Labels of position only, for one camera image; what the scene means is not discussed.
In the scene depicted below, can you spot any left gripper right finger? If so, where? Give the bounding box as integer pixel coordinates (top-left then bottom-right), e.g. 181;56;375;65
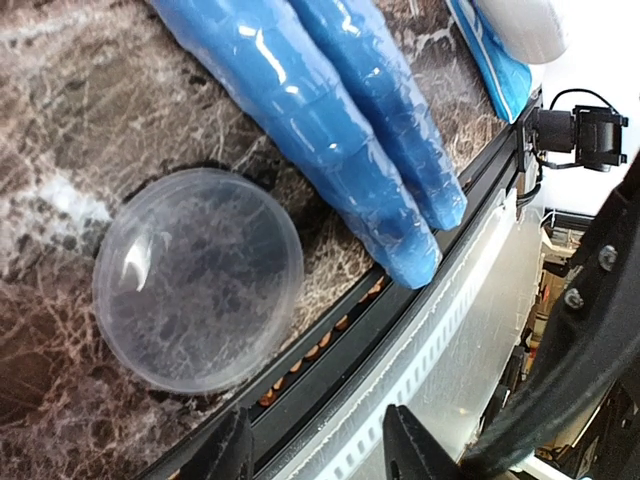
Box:
383;405;466;480

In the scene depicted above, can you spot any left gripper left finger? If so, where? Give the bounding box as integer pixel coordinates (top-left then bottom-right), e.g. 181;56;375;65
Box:
182;408;254;480

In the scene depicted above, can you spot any blue badminton racket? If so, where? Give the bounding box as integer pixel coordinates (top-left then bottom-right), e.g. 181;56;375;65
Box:
291;0;467;230
152;0;441;289

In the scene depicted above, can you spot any white shuttlecock tube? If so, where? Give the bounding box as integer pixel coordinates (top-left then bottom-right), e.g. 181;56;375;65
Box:
473;0;572;65

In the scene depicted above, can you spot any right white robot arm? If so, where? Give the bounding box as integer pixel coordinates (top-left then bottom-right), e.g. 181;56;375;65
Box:
461;162;639;479

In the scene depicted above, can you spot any blue racket bag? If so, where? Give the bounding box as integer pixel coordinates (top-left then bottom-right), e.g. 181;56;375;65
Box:
446;0;534;124

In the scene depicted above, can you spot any white slotted cable duct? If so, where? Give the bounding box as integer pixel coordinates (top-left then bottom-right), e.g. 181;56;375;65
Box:
266;193;516;479

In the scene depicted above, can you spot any black external camera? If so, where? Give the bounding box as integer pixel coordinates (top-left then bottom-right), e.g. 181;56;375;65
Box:
524;88;629;173

